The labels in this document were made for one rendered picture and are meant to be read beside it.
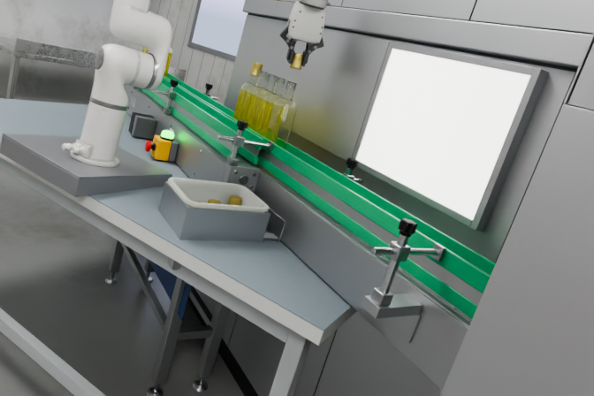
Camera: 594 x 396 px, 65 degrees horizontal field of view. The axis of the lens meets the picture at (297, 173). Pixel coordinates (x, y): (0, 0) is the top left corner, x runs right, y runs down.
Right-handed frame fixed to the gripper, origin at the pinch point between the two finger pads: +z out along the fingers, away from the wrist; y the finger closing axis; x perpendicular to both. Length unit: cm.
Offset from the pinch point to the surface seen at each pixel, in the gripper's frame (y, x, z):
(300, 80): -6.7, -11.1, 9.6
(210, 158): 19.9, 7.8, 33.3
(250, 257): 13, 50, 37
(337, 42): -11.3, -1.4, -6.5
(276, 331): 9, 66, 42
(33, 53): 115, -212, 81
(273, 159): 4.2, 18.0, 25.8
